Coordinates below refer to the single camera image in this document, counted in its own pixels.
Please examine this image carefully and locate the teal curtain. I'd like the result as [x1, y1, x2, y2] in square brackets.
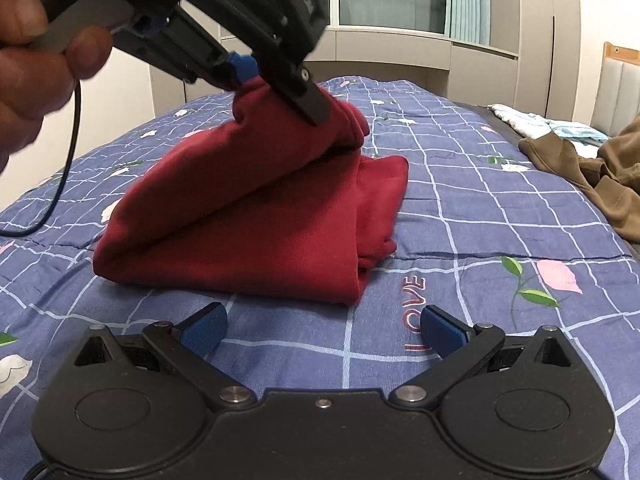
[444, 0, 494, 47]

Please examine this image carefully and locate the beige window sill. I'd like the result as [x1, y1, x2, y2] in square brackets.
[220, 24, 518, 63]

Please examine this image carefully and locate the black cable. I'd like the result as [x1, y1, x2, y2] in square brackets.
[0, 79, 84, 237]

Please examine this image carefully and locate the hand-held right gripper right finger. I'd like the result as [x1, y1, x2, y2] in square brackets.
[392, 305, 571, 409]

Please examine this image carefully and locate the light blue white cloth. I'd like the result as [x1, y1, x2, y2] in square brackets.
[487, 103, 611, 144]

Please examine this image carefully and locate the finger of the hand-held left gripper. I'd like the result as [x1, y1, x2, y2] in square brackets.
[250, 47, 335, 127]
[111, 9, 259, 93]

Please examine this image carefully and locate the person's left hand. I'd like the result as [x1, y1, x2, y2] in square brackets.
[0, 0, 114, 173]

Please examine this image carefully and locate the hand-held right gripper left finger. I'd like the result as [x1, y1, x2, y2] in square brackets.
[74, 302, 254, 409]

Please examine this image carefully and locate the blue checked floral blanket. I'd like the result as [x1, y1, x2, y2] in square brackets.
[0, 76, 640, 480]

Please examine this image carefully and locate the grey padded headboard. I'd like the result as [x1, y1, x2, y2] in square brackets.
[590, 41, 640, 134]

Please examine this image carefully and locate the red sweater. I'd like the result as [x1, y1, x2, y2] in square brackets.
[92, 76, 411, 307]

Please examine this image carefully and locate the brown garment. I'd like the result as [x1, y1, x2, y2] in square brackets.
[517, 115, 640, 244]

